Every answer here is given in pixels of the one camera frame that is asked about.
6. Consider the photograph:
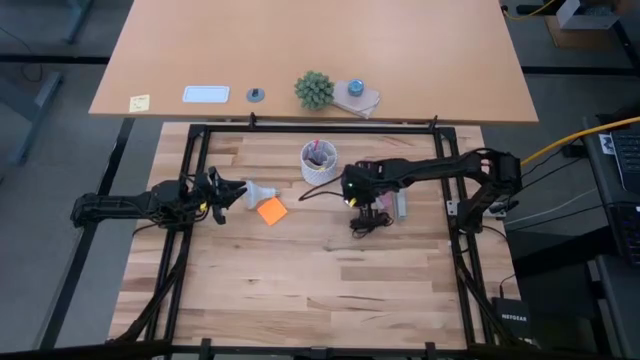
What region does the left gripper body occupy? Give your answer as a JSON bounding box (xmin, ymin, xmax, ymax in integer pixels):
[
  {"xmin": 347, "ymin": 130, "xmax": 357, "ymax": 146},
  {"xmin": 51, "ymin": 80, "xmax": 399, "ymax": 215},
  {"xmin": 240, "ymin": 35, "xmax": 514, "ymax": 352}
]
[{"xmin": 185, "ymin": 172, "xmax": 218, "ymax": 219}]

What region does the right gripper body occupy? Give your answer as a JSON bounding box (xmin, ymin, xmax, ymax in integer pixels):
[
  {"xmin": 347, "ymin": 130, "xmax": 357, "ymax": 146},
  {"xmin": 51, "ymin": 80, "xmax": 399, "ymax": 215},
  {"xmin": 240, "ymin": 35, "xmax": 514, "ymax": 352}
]
[{"xmin": 341, "ymin": 158, "xmax": 401, "ymax": 208}]

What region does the black lamp power cord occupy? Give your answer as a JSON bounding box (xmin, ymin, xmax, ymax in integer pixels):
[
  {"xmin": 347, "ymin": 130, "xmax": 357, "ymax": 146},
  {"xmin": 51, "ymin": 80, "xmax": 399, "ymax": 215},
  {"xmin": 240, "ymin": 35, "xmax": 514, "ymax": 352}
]
[{"xmin": 298, "ymin": 172, "xmax": 396, "ymax": 239}]

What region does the white reflector lightbulb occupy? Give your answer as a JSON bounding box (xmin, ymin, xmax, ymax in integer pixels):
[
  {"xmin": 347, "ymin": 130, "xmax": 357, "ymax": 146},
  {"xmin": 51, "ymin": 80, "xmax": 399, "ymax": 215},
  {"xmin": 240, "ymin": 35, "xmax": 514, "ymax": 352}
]
[{"xmin": 243, "ymin": 180, "xmax": 279, "ymax": 211}]

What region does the white stapler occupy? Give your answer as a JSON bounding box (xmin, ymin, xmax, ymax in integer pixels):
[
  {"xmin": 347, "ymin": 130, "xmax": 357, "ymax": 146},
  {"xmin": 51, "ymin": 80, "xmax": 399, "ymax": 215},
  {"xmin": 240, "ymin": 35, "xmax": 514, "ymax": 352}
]
[{"xmin": 394, "ymin": 188, "xmax": 409, "ymax": 221}]

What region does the white textured pen cup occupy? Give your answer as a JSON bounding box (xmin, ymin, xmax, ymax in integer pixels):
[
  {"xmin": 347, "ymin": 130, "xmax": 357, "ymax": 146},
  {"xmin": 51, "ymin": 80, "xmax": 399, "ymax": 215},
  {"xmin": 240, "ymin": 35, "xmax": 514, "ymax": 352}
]
[{"xmin": 300, "ymin": 139, "xmax": 339, "ymax": 187}]

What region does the orange sticky note pad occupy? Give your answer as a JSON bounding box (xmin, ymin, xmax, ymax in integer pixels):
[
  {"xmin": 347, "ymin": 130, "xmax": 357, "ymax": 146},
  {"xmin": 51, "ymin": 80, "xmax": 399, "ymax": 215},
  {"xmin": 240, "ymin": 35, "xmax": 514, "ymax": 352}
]
[{"xmin": 256, "ymin": 196, "xmax": 289, "ymax": 227}]

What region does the white rectangular tray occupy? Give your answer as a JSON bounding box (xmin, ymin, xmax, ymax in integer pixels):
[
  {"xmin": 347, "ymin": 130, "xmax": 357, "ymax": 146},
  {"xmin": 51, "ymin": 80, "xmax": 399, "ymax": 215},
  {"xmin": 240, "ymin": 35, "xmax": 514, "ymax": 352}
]
[{"xmin": 181, "ymin": 85, "xmax": 231, "ymax": 105}]

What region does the green succulent plant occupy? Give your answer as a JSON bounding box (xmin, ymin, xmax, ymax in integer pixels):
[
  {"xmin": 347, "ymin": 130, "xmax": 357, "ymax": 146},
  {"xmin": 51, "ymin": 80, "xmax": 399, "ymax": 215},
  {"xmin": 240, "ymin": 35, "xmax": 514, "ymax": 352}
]
[{"xmin": 293, "ymin": 70, "xmax": 335, "ymax": 112}]

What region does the yellow sticky note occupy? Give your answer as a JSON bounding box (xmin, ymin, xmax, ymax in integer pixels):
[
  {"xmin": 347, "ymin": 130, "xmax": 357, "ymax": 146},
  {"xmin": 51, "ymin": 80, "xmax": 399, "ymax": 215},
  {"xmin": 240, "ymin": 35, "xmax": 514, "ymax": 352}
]
[{"xmin": 128, "ymin": 93, "xmax": 151, "ymax": 114}]

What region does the light wooden desk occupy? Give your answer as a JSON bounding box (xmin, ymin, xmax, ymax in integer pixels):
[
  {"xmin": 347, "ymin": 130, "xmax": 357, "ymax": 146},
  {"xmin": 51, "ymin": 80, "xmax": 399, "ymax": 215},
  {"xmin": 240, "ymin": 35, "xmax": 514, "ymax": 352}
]
[{"xmin": 88, "ymin": 0, "xmax": 540, "ymax": 125}]

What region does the black Netgear router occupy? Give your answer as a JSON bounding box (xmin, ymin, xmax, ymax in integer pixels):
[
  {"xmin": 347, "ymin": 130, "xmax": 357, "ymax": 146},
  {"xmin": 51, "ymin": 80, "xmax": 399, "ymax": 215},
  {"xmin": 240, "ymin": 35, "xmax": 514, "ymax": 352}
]
[{"xmin": 490, "ymin": 296, "xmax": 533, "ymax": 342}]

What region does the grey metal desk leg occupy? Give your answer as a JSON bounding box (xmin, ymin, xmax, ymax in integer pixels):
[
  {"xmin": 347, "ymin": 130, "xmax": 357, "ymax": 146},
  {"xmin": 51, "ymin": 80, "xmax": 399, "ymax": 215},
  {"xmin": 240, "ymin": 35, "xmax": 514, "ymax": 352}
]
[
  {"xmin": 62, "ymin": 0, "xmax": 95, "ymax": 45},
  {"xmin": 0, "ymin": 70, "xmax": 65, "ymax": 169}
]

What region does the brown cardboard box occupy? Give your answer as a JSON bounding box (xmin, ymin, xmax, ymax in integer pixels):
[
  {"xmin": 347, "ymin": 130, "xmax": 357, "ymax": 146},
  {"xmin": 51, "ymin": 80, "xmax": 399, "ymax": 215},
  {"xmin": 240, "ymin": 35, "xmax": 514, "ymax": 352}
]
[{"xmin": 543, "ymin": 13, "xmax": 629, "ymax": 51}]

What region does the black electronics case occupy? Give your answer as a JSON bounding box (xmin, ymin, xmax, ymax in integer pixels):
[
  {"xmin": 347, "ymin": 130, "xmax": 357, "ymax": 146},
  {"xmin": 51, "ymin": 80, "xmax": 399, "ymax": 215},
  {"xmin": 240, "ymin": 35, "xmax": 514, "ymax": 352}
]
[{"xmin": 604, "ymin": 199, "xmax": 640, "ymax": 266}]

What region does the grey box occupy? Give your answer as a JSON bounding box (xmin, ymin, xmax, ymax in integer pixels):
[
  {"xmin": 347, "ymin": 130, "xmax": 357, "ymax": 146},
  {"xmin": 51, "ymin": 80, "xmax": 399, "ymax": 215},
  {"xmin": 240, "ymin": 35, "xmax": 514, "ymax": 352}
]
[{"xmin": 555, "ymin": 0, "xmax": 621, "ymax": 30}]

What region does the black laptop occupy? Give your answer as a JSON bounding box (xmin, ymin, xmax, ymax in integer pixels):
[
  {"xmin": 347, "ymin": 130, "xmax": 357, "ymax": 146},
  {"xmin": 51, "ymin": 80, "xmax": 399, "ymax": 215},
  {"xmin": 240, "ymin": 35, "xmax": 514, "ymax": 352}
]
[{"xmin": 610, "ymin": 125, "xmax": 640, "ymax": 195}]

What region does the black aluminium table frame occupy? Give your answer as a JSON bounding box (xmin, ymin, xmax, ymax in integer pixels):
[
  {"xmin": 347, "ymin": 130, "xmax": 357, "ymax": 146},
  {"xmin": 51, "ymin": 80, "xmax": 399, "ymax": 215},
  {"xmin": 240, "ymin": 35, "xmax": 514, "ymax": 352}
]
[{"xmin": 107, "ymin": 112, "xmax": 539, "ymax": 360}]

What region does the yellow cable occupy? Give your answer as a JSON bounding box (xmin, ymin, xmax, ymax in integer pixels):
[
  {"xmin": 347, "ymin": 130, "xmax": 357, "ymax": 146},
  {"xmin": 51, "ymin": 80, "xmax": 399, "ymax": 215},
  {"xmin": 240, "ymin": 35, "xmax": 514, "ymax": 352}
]
[
  {"xmin": 502, "ymin": 0, "xmax": 557, "ymax": 22},
  {"xmin": 519, "ymin": 115, "xmax": 640, "ymax": 167}
]

